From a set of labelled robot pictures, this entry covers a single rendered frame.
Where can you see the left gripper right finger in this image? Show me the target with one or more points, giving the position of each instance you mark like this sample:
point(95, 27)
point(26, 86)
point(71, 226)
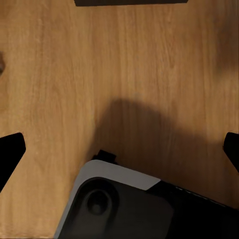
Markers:
point(231, 148)

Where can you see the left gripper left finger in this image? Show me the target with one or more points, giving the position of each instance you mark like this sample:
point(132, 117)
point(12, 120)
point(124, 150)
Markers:
point(12, 148)

